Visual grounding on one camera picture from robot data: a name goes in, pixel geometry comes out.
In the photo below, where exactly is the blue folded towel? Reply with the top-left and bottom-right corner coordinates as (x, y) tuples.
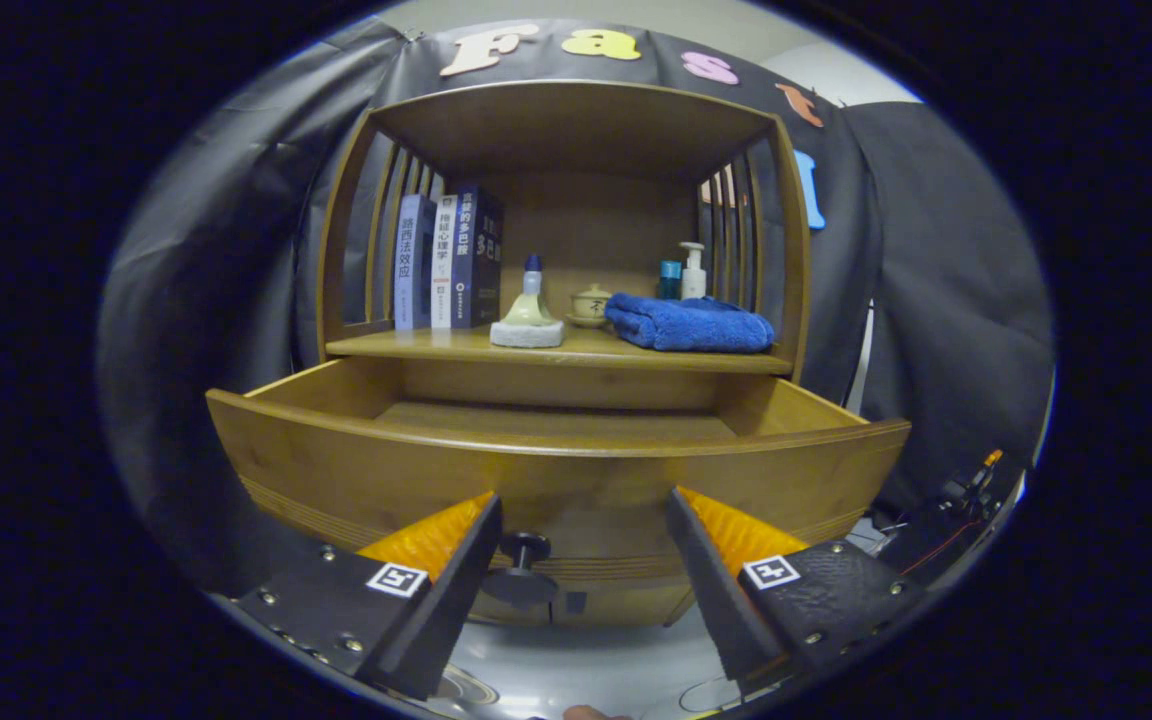
(604, 292), (776, 354)

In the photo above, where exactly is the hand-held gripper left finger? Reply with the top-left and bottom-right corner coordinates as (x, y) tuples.
(231, 493), (504, 701)

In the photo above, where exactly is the wooden drawer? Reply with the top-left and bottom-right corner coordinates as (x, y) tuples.
(206, 355), (912, 601)

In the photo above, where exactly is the wooden cabinet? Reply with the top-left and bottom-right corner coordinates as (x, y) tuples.
(316, 80), (812, 631)

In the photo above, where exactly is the pale green handled scrubbing sponge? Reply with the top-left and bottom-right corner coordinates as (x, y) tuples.
(489, 290), (566, 349)

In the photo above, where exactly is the wooden cabinet door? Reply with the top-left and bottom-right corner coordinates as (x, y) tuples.
(556, 585), (697, 629)

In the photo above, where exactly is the black equipment with orange tip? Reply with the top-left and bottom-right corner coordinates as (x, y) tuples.
(881, 448), (1007, 581)

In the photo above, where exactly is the white book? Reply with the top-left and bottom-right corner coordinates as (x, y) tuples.
(430, 193), (461, 330)

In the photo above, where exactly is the dark blue book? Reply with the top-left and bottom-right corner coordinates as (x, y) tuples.
(451, 185), (505, 329)

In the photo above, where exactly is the black drawer knob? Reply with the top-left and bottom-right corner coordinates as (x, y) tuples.
(481, 532), (559, 608)

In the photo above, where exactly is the light blue book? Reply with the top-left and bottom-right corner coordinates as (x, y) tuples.
(394, 194), (437, 332)

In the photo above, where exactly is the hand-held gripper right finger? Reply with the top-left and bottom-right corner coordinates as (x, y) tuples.
(664, 486), (927, 691)

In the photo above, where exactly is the wooden countertop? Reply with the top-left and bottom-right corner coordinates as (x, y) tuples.
(324, 322), (795, 376)

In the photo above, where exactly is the beige lidded teacup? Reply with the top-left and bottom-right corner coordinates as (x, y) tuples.
(566, 283), (614, 329)

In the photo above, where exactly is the white pump bottle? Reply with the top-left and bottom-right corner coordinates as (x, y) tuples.
(678, 241), (708, 300)

